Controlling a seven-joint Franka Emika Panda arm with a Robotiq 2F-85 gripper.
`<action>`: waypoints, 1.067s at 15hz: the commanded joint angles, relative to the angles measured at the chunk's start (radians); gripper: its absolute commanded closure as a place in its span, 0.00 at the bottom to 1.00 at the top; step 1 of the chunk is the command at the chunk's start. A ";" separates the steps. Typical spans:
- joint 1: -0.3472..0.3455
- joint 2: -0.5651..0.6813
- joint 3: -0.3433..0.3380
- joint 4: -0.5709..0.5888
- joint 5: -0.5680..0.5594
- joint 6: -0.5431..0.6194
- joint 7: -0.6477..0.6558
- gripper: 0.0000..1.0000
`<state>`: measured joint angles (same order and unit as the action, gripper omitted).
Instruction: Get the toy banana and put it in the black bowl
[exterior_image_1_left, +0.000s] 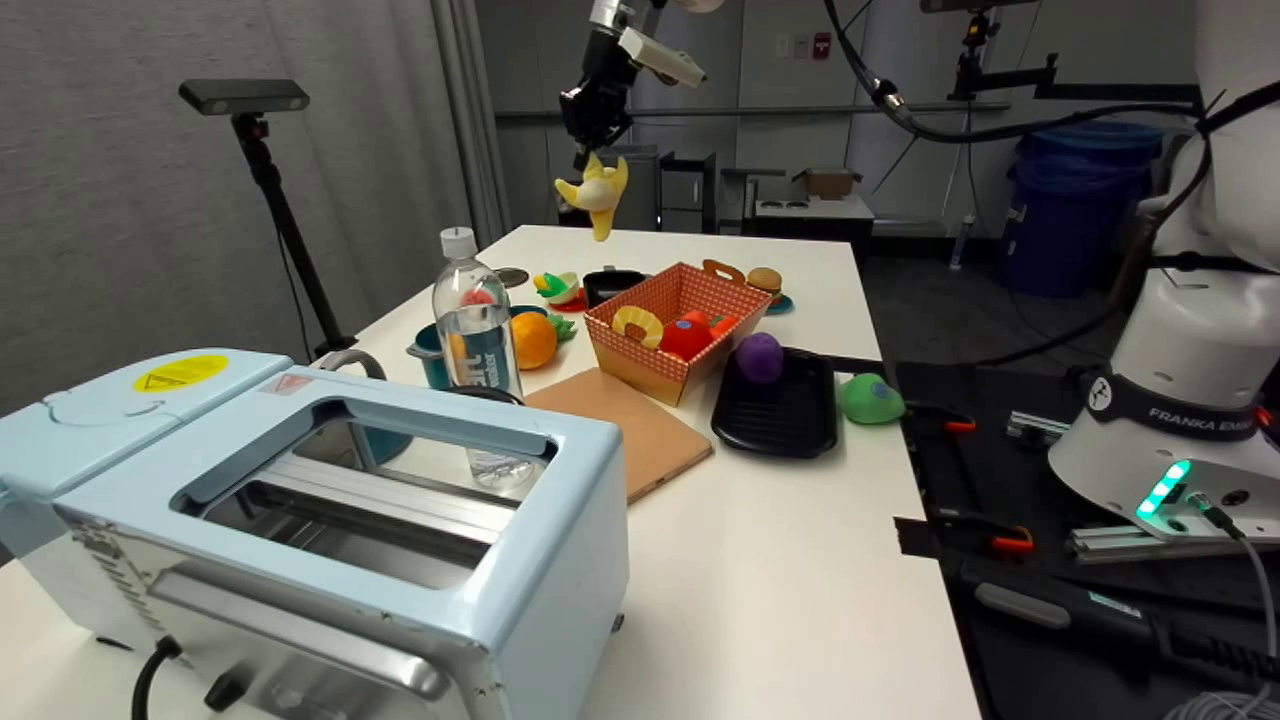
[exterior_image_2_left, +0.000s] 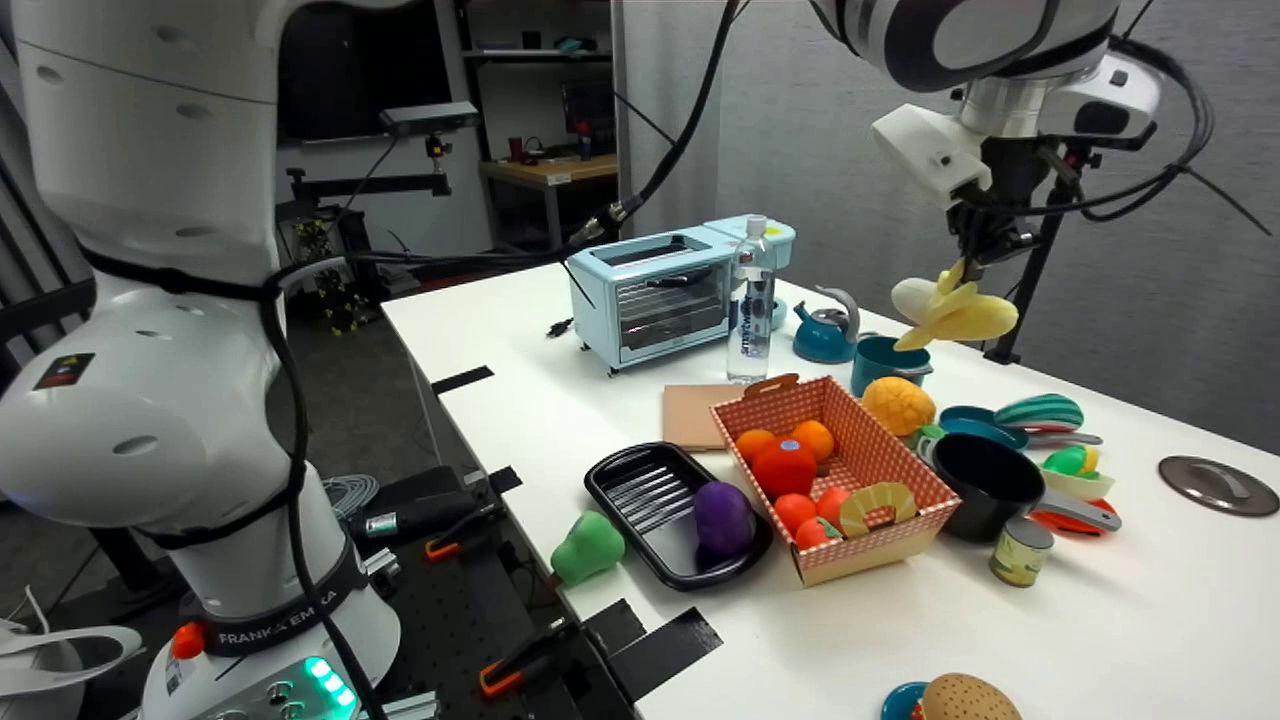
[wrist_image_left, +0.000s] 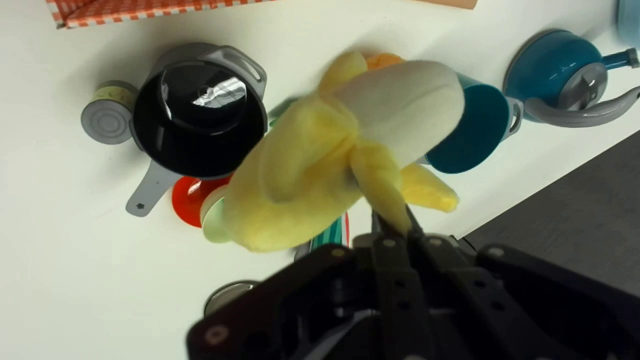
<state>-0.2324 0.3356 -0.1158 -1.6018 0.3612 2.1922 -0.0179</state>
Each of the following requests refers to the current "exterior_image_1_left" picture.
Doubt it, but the green plush fruit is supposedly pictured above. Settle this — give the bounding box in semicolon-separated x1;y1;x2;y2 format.
835;369;912;431

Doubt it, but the black clamp orange handle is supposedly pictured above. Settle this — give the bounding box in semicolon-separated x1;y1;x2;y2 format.
927;502;1038;560
912;403;983;449

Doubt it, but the clear plastic water bottle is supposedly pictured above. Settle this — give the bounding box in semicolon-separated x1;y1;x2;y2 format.
426;225;529;403

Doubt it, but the black rectangular tray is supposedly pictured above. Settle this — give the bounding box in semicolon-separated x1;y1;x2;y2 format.
709;344;845;460

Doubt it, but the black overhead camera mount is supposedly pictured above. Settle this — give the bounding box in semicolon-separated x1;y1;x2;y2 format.
914;0;1090;103

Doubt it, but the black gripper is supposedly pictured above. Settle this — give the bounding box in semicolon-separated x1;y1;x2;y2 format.
556;29;642;171

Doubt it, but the brown cutting board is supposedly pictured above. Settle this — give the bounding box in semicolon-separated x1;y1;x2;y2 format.
520;369;714;509

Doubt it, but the blue trash bin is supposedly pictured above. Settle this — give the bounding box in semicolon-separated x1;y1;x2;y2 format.
1000;116;1166;301

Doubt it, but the green and red plush toy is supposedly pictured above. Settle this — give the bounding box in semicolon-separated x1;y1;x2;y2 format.
532;266;591;319

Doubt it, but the small cardboard box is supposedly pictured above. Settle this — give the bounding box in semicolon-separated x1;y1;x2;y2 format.
791;165;865;202

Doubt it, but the black camera on stand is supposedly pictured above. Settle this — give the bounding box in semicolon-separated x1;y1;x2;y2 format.
177;74;317;118

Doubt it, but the grey bin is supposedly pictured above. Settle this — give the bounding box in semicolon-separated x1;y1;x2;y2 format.
612;138;665;233

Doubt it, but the light blue toaster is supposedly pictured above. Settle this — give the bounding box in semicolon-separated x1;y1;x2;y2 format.
0;346;633;720

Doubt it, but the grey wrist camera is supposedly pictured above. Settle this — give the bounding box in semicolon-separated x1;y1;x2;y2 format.
614;22;713;93

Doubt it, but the yellow plush toy banana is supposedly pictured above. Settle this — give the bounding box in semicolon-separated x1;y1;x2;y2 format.
553;149;634;247

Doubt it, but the black tripod stand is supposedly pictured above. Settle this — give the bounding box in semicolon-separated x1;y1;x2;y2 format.
231;110;393;385

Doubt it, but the black toaster power cord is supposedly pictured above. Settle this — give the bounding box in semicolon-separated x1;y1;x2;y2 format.
129;633;182;720

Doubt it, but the red plush apple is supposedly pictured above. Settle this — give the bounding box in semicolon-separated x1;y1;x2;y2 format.
661;308;718;365

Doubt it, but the purple plush fruit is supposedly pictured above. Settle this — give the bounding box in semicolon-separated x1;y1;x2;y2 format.
730;331;788;389

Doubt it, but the red food basket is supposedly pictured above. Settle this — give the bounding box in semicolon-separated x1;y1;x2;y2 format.
583;256;774;409

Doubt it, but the long black bar clamp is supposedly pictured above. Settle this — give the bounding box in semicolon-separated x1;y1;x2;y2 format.
969;576;1280;687

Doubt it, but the silver metal rail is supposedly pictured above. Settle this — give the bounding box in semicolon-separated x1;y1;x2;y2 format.
1062;514;1280;567

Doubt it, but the teal cup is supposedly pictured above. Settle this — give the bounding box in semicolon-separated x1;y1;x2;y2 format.
407;319;455;390

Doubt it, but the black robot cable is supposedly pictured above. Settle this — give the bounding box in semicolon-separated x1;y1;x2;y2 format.
818;0;1222;373

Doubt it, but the black bowl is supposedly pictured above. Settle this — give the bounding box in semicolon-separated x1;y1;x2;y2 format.
579;265;653;312

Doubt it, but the orange plush fruit with leaf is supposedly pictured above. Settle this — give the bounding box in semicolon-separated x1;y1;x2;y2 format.
506;308;579;374

